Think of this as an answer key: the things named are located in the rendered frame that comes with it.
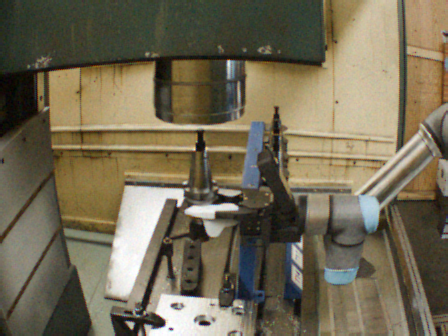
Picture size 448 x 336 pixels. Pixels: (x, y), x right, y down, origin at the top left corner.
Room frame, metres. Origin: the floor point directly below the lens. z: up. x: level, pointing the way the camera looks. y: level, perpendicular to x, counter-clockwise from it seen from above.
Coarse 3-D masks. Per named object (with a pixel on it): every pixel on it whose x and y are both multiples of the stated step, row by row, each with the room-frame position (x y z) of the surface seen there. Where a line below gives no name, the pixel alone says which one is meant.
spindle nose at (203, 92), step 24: (168, 72) 0.83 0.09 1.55; (192, 72) 0.82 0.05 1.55; (216, 72) 0.82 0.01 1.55; (240, 72) 0.86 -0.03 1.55; (168, 96) 0.83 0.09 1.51; (192, 96) 0.82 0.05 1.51; (216, 96) 0.82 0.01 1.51; (240, 96) 0.85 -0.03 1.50; (168, 120) 0.84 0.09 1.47; (192, 120) 0.82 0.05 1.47; (216, 120) 0.83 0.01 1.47
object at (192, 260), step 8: (184, 240) 1.33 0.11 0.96; (184, 248) 1.28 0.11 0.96; (192, 248) 1.28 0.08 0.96; (200, 248) 1.30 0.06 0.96; (184, 256) 1.24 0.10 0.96; (192, 256) 1.24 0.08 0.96; (200, 256) 1.28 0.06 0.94; (184, 264) 1.20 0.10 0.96; (192, 264) 1.20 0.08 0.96; (200, 264) 1.27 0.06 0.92; (184, 272) 1.16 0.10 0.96; (192, 272) 1.16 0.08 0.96; (184, 280) 1.12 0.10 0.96; (192, 280) 1.12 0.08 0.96; (184, 288) 1.08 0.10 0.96; (192, 288) 1.08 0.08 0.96; (192, 296) 1.07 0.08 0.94; (200, 296) 1.13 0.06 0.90
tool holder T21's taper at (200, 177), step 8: (192, 152) 0.89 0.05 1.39; (200, 152) 0.88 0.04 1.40; (208, 152) 0.90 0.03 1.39; (192, 160) 0.89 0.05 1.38; (200, 160) 0.88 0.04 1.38; (208, 160) 0.89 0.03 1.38; (192, 168) 0.89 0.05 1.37; (200, 168) 0.88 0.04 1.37; (208, 168) 0.89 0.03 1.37; (192, 176) 0.88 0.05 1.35; (200, 176) 0.88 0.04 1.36; (208, 176) 0.88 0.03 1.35; (192, 184) 0.88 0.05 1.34; (200, 184) 0.88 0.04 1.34; (208, 184) 0.88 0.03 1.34
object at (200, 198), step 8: (184, 184) 0.90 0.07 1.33; (216, 184) 0.91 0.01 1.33; (184, 192) 0.88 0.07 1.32; (192, 192) 0.87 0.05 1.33; (200, 192) 0.87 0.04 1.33; (208, 192) 0.87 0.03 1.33; (216, 192) 0.88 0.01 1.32; (184, 200) 0.88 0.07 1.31; (192, 200) 0.87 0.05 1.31; (200, 200) 0.87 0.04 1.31; (208, 200) 0.87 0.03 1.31; (216, 200) 0.88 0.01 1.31
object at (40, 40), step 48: (0, 0) 0.81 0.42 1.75; (48, 0) 0.80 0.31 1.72; (96, 0) 0.79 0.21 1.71; (144, 0) 0.78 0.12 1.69; (192, 0) 0.77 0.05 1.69; (240, 0) 0.77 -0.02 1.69; (288, 0) 0.76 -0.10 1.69; (0, 48) 0.81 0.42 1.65; (48, 48) 0.80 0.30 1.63; (96, 48) 0.79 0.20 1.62; (144, 48) 0.78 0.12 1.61; (192, 48) 0.77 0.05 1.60; (240, 48) 0.77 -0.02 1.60; (288, 48) 0.76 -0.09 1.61
